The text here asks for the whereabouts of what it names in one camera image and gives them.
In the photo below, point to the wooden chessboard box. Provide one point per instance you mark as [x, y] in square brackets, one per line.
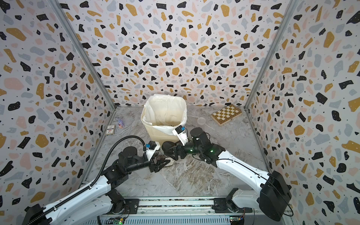
[225, 115]

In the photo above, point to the small card box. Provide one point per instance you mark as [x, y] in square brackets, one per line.
[110, 130]

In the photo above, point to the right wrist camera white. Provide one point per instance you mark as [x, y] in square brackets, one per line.
[181, 133]

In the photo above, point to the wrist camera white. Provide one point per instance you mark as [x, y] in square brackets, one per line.
[181, 133]
[150, 149]

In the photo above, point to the clear jar with flower tea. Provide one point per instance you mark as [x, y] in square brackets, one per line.
[165, 161]

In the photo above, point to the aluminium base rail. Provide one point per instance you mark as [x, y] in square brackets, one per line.
[169, 211]

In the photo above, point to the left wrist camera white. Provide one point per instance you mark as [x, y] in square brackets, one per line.
[150, 149]

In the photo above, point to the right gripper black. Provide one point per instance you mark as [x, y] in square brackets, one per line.
[176, 149]

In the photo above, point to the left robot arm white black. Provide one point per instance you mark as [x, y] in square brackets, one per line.
[98, 197]

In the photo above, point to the cream ribbed trash bin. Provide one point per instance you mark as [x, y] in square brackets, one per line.
[157, 132]

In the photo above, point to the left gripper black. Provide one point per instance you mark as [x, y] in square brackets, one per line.
[156, 167]

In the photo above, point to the white plastic bin liner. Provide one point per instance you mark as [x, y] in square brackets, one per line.
[164, 112]

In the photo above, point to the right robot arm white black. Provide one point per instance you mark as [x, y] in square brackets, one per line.
[272, 194]

